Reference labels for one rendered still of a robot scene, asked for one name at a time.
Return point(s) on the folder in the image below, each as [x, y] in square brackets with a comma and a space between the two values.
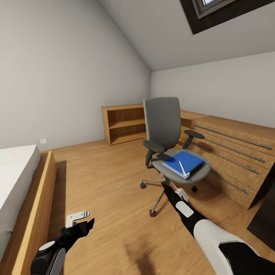
[182, 163]

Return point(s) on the fixed window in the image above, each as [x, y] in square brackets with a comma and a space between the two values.
[205, 14]

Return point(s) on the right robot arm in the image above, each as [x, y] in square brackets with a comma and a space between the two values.
[227, 253]

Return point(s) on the bed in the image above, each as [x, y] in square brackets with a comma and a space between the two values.
[27, 179]

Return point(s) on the swivel chair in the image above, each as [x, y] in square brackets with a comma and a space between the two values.
[163, 128]

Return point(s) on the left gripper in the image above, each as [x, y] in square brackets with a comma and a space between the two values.
[80, 230]

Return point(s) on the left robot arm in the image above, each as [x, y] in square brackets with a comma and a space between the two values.
[51, 256]

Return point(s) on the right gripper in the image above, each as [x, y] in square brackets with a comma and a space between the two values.
[170, 192]

